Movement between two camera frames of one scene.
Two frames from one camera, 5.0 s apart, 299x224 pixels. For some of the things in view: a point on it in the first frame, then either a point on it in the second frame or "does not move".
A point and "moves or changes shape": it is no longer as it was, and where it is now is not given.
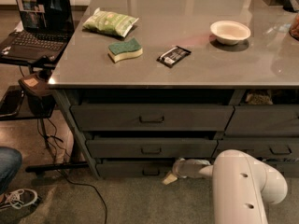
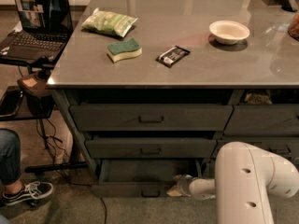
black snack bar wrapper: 173,56 does not move
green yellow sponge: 119,51 does not move
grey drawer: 135,168 moves or changes shape
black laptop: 46,22 does not move
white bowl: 229,33 does not move
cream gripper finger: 169,179 to 174,191
